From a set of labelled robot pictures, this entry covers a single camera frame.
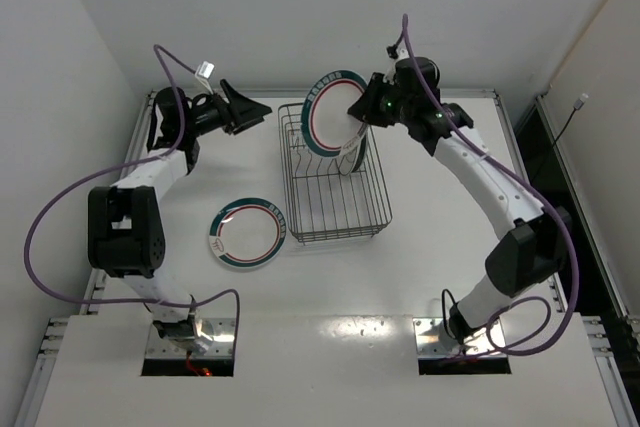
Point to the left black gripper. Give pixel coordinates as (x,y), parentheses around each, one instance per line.
(230,111)

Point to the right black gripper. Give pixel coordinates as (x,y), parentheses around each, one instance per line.
(373,100)

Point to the small blue patterned plate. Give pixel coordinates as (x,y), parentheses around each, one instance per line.
(362,153)

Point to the green rimmed white plate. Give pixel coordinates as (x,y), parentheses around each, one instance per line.
(327,128)
(247,233)

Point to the grey plate with characters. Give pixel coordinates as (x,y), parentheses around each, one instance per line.
(346,163)

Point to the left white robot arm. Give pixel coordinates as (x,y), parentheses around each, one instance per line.
(125,233)

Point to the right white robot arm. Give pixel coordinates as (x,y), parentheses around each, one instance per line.
(533,237)

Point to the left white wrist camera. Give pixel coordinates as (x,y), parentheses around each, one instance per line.
(204,71)

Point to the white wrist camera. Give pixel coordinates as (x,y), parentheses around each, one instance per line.
(400,54)
(204,71)

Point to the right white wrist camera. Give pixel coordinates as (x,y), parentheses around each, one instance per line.
(400,54)

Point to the metal wire dish rack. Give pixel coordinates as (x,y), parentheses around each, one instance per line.
(321,204)

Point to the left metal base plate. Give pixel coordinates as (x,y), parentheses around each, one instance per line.
(215,332)

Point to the metal base plate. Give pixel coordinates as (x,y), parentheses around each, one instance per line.
(433,343)
(215,332)

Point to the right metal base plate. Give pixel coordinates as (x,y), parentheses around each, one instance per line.
(433,343)

